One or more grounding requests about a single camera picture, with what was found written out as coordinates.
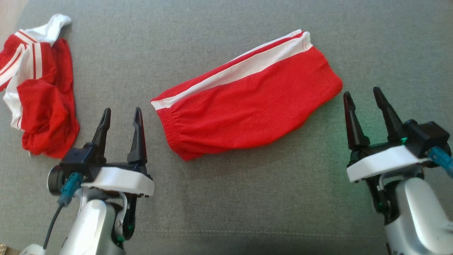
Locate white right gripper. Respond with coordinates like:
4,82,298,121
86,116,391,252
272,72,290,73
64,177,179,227
343,87,430,183

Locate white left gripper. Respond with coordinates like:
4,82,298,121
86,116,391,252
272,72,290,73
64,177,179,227
90,107,155,197

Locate red and white shirt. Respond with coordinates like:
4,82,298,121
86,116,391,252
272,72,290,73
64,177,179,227
0,14,81,159

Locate red shorts with white stripes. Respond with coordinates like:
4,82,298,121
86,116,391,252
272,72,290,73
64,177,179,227
150,29,343,162

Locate grey sofa seat cushion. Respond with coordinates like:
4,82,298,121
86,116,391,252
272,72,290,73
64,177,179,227
0,0,453,255

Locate left teal plug black cable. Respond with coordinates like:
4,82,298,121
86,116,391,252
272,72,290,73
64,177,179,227
43,172,84,250

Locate teal plug black cable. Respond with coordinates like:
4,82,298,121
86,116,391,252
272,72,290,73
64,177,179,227
426,146,453,178
43,172,84,250

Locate right teal plug black cable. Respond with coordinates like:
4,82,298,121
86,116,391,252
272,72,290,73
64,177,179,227
426,146,453,178

